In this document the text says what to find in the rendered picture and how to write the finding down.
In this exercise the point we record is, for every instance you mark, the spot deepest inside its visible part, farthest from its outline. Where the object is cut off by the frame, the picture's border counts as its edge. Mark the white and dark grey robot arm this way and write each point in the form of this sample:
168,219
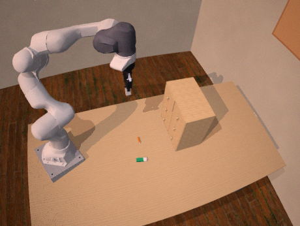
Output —
110,36

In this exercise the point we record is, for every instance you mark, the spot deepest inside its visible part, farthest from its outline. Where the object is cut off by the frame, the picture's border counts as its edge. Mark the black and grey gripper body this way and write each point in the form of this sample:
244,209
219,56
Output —
128,69

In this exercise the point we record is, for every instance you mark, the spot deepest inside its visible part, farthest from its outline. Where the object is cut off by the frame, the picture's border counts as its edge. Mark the small wooden chest of drawers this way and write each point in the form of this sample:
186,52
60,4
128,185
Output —
195,109

